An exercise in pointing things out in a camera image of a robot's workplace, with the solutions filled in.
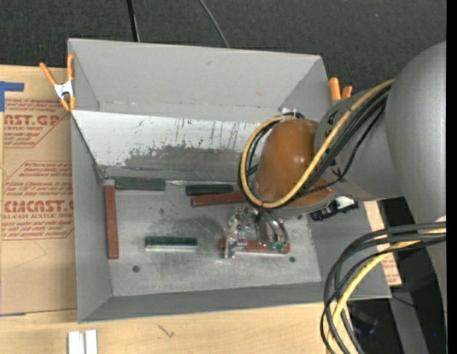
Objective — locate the grey metal bin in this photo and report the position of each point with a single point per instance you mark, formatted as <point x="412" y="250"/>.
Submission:
<point x="213" y="271"/>

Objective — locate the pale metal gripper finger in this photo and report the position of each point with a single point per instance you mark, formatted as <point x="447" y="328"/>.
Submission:
<point x="237" y="248"/>
<point x="227" y="247"/>

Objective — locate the black cylinder on white bracket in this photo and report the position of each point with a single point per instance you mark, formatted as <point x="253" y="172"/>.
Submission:
<point x="324" y="211"/>

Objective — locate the red-brown flat block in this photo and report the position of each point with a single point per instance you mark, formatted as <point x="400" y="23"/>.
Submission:
<point x="111" y="223"/>
<point x="261" y="246"/>
<point x="217" y="200"/>

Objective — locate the dark green flat block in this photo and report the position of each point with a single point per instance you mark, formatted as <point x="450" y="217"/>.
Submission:
<point x="140" y="184"/>
<point x="209" y="190"/>
<point x="171" y="242"/>

